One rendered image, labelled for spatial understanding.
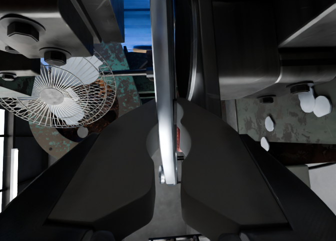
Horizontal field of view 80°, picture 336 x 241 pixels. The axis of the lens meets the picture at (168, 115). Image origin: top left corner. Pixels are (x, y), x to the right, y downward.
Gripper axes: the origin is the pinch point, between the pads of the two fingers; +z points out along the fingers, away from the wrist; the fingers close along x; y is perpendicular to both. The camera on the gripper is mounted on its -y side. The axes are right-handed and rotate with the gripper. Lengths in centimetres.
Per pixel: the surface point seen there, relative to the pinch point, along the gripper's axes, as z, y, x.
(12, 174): 202, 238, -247
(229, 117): 29.7, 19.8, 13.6
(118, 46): 148, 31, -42
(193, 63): 6.4, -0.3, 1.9
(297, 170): 19.9, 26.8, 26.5
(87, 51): 14.2, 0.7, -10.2
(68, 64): 78, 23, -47
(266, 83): 7.0, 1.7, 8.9
